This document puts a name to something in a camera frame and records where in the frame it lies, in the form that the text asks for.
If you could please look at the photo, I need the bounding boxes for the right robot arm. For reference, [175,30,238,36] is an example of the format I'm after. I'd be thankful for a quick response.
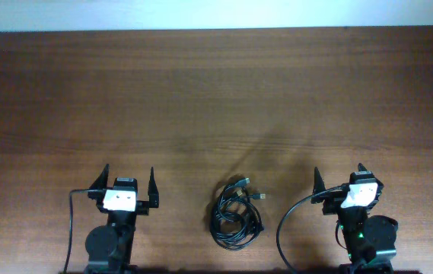
[311,164,398,274]

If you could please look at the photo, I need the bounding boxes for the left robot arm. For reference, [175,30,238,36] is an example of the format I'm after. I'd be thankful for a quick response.
[84,165,160,274]

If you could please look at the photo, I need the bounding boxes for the thick black USB cable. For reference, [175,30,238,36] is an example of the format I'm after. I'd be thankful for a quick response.
[209,177,266,252]

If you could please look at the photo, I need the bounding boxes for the left camera black cable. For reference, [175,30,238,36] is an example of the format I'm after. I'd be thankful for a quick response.
[62,188,105,274]

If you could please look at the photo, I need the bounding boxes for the right camera black cable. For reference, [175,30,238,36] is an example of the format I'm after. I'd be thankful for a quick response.
[275,184,350,274]

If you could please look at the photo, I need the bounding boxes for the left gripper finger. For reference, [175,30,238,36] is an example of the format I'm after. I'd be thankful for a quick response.
[89,164,110,190]
[148,167,159,208]

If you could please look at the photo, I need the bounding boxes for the camera black cable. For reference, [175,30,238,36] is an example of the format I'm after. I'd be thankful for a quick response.
[275,184,350,274]
[62,188,105,274]

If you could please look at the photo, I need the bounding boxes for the thin black USB cable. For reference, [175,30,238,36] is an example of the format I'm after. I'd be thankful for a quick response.
[215,188,267,244]

